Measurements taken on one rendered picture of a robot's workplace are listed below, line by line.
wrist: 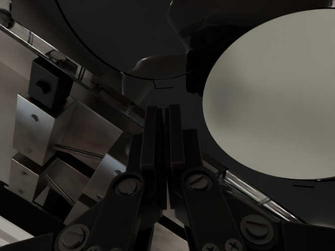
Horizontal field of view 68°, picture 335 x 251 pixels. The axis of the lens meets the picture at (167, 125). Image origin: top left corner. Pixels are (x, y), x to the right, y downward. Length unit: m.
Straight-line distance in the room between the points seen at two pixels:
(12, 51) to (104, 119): 0.17
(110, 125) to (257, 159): 0.12
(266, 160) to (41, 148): 0.19
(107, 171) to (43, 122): 0.06
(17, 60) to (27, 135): 0.13
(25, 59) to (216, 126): 0.25
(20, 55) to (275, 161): 0.29
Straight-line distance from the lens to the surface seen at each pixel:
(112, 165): 0.21
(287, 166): 0.17
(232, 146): 0.16
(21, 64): 0.35
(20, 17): 0.19
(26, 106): 0.22
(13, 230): 0.28
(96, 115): 0.22
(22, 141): 0.26
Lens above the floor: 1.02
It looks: 47 degrees down
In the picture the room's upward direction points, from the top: 151 degrees counter-clockwise
